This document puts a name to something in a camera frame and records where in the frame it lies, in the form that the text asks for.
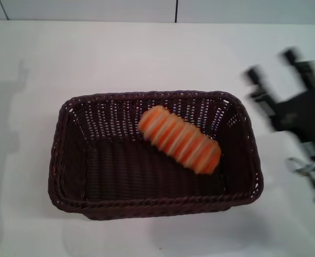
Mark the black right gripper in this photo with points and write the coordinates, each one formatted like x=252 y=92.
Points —
x=299 y=112

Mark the dark brown woven basket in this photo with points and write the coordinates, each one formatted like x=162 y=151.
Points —
x=152 y=166

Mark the orange striped bread roll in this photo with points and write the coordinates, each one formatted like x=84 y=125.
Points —
x=180 y=140

